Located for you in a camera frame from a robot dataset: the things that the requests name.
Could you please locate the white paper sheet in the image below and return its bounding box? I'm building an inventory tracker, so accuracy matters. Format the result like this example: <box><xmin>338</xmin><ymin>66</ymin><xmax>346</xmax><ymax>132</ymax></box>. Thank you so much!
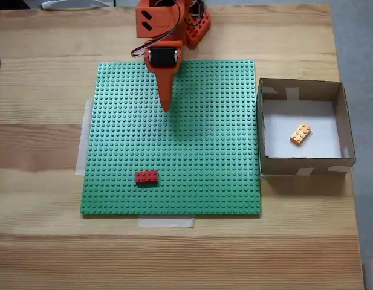
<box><xmin>262</xmin><ymin>99</ymin><xmax>343</xmax><ymax>160</ymax></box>

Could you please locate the green lego baseplate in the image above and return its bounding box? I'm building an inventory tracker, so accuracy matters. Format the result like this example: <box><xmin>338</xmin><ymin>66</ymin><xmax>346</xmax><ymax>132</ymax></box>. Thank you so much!
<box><xmin>79</xmin><ymin>59</ymin><xmax>262</xmax><ymax>218</ymax></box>

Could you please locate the brown cardboard box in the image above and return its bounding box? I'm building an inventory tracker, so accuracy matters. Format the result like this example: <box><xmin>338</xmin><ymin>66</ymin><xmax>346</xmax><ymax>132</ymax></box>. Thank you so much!
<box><xmin>256</xmin><ymin>77</ymin><xmax>357</xmax><ymax>179</ymax></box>

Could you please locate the gripper servo cable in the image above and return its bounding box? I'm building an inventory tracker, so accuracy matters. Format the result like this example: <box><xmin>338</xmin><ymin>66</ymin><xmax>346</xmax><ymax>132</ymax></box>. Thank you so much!
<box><xmin>131</xmin><ymin>0</ymin><xmax>187</xmax><ymax>58</ymax></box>

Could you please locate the white curved object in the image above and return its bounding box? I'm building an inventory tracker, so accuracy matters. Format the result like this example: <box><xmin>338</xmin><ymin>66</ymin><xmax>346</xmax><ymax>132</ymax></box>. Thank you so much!
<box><xmin>39</xmin><ymin>0</ymin><xmax>113</xmax><ymax>11</ymax></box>

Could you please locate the masking tape strip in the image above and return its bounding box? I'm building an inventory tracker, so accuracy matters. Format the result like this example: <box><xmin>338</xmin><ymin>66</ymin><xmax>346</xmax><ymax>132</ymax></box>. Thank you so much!
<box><xmin>137</xmin><ymin>216</ymin><xmax>195</xmax><ymax>229</ymax></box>
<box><xmin>75</xmin><ymin>98</ymin><xmax>95</xmax><ymax>178</ymax></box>

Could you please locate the red lego block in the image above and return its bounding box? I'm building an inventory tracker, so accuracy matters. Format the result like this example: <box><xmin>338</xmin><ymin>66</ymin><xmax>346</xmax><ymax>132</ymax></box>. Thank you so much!
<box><xmin>135</xmin><ymin>170</ymin><xmax>160</xmax><ymax>185</ymax></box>

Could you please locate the yellow lego block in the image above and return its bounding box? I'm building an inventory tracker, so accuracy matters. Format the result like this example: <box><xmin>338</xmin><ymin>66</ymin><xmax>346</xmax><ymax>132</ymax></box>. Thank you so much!
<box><xmin>289</xmin><ymin>123</ymin><xmax>313</xmax><ymax>148</ymax></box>

